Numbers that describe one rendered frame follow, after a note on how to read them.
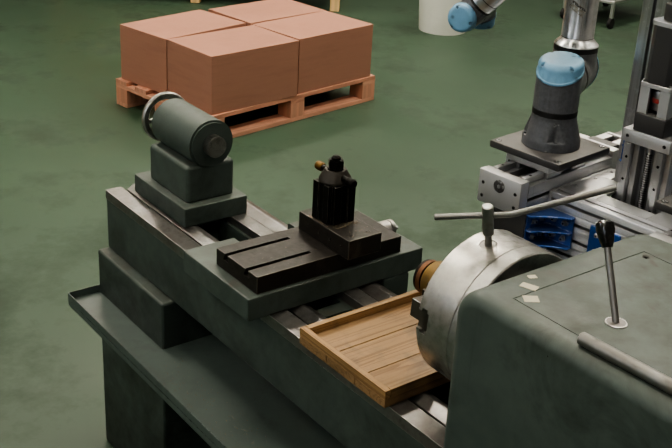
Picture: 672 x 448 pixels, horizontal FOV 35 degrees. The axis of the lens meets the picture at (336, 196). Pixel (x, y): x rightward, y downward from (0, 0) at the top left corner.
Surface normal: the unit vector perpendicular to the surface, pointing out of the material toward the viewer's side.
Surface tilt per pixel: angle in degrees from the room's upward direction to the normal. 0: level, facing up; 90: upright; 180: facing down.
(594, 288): 0
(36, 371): 0
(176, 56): 90
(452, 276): 48
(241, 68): 90
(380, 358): 0
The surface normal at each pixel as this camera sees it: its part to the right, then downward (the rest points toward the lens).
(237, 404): 0.05, -0.92
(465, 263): -0.41, -0.64
